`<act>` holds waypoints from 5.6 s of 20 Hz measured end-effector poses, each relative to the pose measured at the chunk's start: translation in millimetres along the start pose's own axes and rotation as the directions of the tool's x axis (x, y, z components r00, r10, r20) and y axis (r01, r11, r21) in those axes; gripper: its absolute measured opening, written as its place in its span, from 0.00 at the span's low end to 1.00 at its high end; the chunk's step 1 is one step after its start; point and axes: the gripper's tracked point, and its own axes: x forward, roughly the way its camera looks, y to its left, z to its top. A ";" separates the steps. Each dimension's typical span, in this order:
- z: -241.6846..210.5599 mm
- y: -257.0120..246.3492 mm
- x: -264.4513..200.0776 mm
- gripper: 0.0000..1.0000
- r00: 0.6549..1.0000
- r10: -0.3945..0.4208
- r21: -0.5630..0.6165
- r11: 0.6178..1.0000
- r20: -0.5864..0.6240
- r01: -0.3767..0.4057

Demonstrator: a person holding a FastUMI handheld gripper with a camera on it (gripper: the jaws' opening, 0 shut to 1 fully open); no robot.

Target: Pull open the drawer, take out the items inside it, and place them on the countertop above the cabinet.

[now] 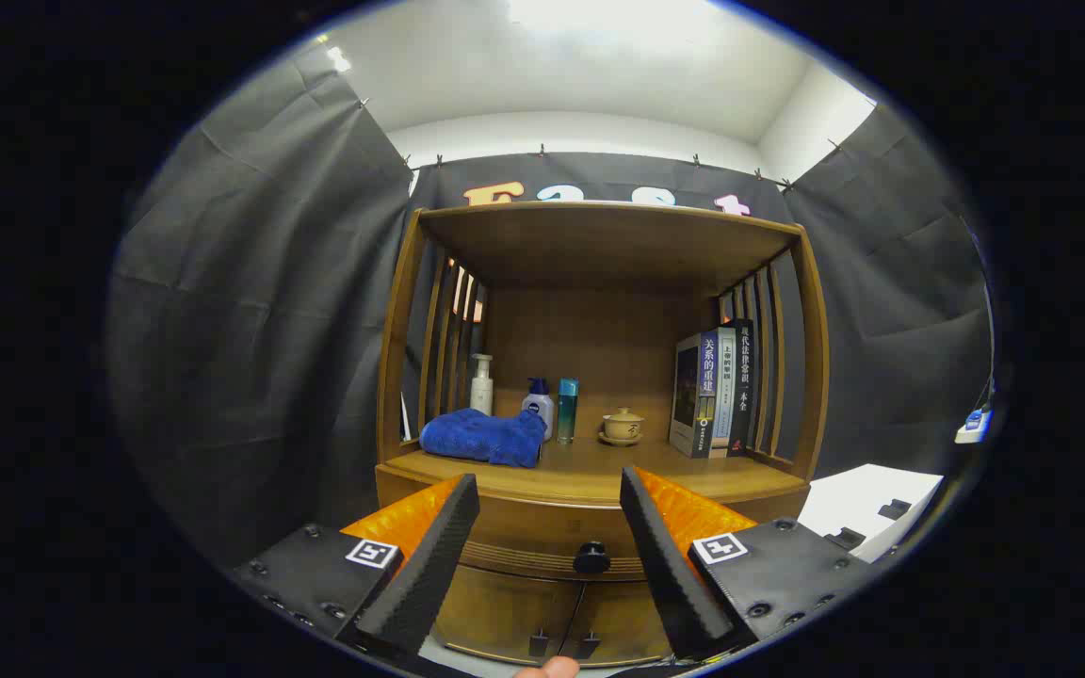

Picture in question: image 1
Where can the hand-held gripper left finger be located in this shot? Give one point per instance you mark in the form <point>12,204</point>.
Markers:
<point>429,565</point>

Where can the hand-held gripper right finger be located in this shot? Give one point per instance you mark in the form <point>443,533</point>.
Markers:
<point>670,574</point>

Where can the wooden drawer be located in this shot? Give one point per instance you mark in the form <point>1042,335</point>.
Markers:
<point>542,527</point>

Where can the wooden cabinet door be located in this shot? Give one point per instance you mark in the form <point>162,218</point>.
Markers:
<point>505,607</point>
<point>618,621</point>

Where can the wooden countertop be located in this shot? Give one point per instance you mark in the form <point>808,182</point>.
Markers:
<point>590,466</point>

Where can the wooden cabinet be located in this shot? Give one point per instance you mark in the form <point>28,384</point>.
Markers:
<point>599,245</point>

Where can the blue towel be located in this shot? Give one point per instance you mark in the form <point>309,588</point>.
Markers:
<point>486,435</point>

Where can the beige lidded teacup with saucer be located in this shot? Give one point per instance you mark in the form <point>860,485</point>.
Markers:
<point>622,426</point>

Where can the thick book with blue spine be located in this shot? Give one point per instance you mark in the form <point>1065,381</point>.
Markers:
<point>693,395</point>

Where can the white pump bottle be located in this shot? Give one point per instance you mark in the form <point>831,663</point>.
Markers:
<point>481,391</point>

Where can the book with pale spine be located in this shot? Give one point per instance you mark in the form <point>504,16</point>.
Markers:
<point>724,395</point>

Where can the white bottle with blue cap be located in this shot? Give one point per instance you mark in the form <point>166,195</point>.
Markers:
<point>539,405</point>

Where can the teal spray bottle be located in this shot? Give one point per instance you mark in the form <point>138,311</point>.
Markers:
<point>567,410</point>

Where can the white box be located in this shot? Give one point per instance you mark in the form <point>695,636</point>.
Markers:
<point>853,499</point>

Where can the book with black spine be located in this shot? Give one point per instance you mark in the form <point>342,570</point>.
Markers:
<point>743,377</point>

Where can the white side desk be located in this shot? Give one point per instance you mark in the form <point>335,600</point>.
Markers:
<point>966,437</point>

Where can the small blue object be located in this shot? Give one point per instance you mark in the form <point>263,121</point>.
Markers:
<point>974,418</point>

